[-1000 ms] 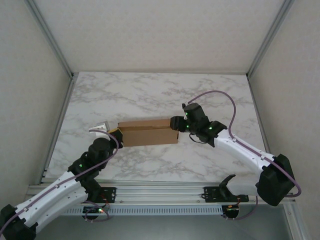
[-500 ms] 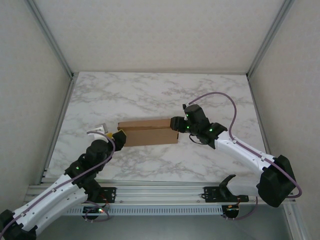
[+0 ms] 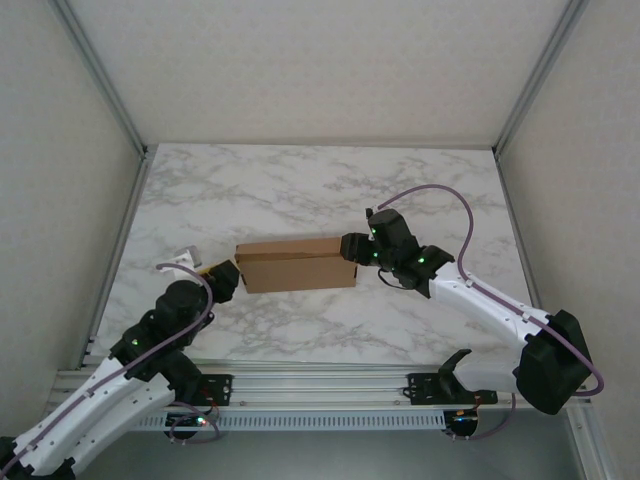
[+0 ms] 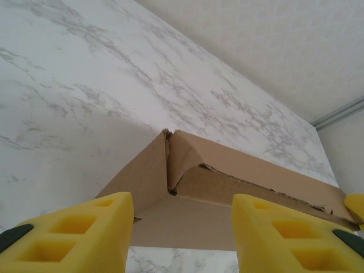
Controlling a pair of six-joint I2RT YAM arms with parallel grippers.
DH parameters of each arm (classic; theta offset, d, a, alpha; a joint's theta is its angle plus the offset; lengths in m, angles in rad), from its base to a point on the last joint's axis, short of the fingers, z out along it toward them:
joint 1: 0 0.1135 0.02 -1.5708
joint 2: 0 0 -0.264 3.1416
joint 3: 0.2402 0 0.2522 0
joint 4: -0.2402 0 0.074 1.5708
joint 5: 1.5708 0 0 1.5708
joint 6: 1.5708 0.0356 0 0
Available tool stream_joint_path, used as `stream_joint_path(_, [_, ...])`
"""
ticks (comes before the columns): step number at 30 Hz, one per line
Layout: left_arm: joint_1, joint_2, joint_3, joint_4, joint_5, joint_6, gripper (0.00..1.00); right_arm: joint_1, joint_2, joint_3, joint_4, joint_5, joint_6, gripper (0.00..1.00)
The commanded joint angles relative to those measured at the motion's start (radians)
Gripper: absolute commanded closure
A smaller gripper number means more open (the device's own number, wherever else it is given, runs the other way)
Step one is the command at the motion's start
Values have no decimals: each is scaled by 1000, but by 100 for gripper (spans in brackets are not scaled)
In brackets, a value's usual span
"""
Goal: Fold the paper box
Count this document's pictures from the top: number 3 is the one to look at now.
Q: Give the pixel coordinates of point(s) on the aluminium right side rail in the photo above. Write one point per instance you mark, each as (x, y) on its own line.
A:
(525, 260)

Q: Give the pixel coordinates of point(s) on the brown cardboard box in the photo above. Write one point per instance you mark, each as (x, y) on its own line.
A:
(300, 270)

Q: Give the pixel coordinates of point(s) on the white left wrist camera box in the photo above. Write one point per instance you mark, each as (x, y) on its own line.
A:
(182, 260)

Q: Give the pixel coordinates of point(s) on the small circuit board with LEDs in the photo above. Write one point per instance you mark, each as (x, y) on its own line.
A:
(187, 421)

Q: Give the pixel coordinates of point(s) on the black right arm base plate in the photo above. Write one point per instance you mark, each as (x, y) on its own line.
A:
(425, 392)

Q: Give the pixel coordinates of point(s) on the round black board plate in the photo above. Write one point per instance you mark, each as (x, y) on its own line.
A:
(462, 425)

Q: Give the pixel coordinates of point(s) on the aluminium corner post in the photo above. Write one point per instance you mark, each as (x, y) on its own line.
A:
(537, 75)
(102, 75)

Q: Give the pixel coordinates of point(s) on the aluminium left corner post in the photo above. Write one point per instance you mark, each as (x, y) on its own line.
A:
(102, 75)

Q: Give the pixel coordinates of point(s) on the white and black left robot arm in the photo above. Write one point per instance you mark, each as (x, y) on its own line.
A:
(100, 415)

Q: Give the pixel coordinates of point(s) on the aluminium mounting rail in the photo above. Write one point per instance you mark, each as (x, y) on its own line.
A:
(320, 385)

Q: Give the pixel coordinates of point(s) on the aluminium lower frame bar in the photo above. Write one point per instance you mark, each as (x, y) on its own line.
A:
(592, 450)

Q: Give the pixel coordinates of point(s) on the aluminium left side rail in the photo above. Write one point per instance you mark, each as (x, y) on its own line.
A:
(116, 260)

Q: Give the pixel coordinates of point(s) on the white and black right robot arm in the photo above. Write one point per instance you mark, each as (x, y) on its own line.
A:
(500, 310)

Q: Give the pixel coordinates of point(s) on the aluminium right corner post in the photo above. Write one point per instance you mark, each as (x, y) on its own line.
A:
(537, 75)

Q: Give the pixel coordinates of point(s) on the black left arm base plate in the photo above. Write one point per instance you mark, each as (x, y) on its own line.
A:
(222, 392)

